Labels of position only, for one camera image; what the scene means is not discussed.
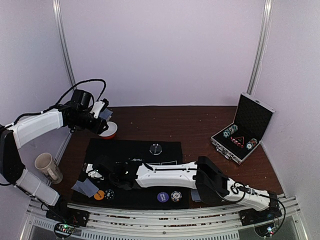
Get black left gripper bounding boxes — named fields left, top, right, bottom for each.
left=72, top=110, right=108, bottom=134

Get black green chip stack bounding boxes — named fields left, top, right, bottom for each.
left=104, top=189, right=115, bottom=201

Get deck of playing cards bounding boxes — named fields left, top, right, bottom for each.
left=99, top=108, right=113, bottom=121

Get orange big blind button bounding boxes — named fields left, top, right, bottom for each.
left=93, top=190, right=105, bottom=201

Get dealt playing card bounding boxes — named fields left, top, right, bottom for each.
left=78, top=178, right=99, bottom=198
left=71, top=180, right=85, bottom=195

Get purple small blind button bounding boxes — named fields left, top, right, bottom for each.
left=157, top=192, right=169, bottom=203

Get poker chip stack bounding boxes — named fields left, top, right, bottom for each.
left=170, top=191, right=182, bottom=203

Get single playing card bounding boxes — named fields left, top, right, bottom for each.
left=190, top=189, right=202, bottom=203

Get face-up queen of hearts card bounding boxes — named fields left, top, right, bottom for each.
left=85, top=163, right=101, bottom=178

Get right arm base board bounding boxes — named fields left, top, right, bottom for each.
left=239, top=207, right=282, bottom=238

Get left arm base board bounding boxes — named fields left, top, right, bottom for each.
left=41, top=198, right=90, bottom=240

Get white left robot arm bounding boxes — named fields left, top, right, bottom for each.
left=0, top=90, right=111, bottom=222

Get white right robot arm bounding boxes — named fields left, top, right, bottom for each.
left=85, top=155, right=282, bottom=221

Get black poker mat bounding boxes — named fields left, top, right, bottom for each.
left=71, top=138, right=190, bottom=210

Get orange bowl white inside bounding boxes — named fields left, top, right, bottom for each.
left=99, top=121, right=118, bottom=139

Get clear acrylic dealer button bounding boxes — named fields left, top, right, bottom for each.
left=149, top=143, right=163, bottom=156

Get beige ceramic mug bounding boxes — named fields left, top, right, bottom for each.
left=34, top=152, right=63, bottom=184

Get aluminium poker chip case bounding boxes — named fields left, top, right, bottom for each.
left=210, top=92, right=275, bottom=165

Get chip stack in case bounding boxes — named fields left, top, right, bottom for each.
left=245, top=138, right=258, bottom=150
left=222, top=124, right=238, bottom=138

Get red triangle in case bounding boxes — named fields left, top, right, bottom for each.
left=230, top=136, right=245, bottom=148

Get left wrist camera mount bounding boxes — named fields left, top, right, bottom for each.
left=90, top=98, right=109, bottom=119

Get aluminium front frame rails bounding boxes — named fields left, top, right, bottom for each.
left=19, top=194, right=301, bottom=240

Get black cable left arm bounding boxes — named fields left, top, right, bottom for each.
left=12, top=78, right=107, bottom=126

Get aluminium corner post left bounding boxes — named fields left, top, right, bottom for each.
left=52, top=0, right=76, bottom=86

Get aluminium corner post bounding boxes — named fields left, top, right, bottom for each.
left=52, top=0, right=76, bottom=86
left=246, top=0, right=274, bottom=96

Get aluminium corner post right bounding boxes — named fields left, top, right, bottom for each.
left=246, top=0, right=274, bottom=96

